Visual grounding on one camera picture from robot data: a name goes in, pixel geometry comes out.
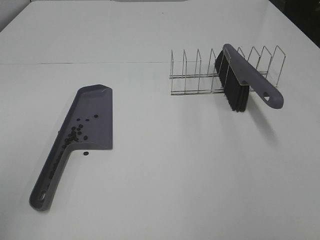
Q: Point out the pile of coffee beans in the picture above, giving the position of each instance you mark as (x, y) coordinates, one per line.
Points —
(75, 134)

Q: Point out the purple plastic dustpan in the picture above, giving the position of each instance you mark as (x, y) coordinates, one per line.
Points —
(94, 102)

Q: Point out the metal wire rack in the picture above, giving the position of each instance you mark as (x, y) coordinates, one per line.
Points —
(200, 77)

